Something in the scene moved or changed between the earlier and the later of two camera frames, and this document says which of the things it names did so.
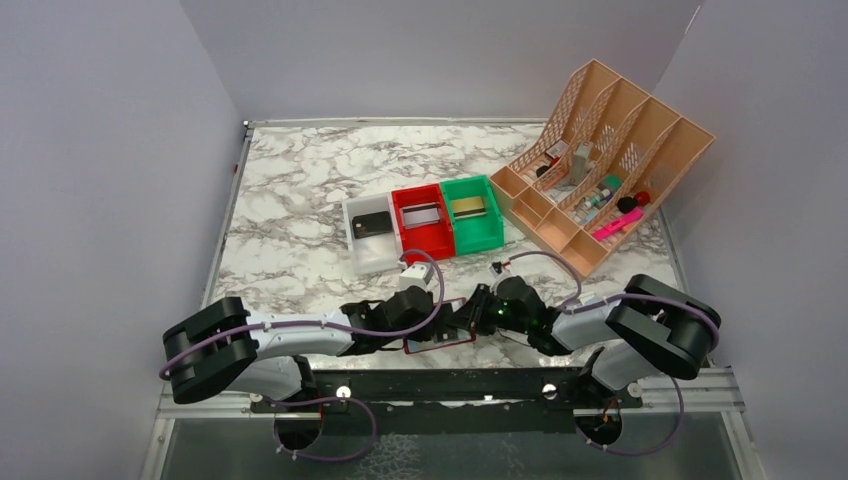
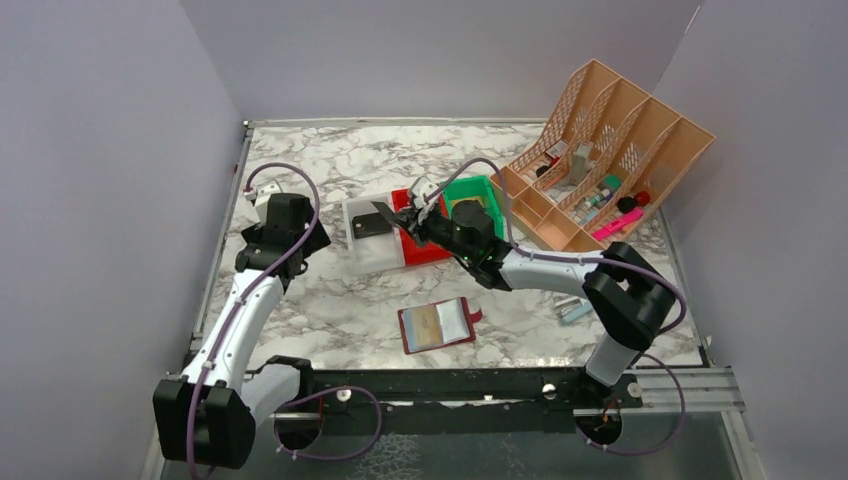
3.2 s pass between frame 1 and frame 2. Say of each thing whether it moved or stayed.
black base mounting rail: stayed
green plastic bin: stayed
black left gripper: moved
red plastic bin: stayed
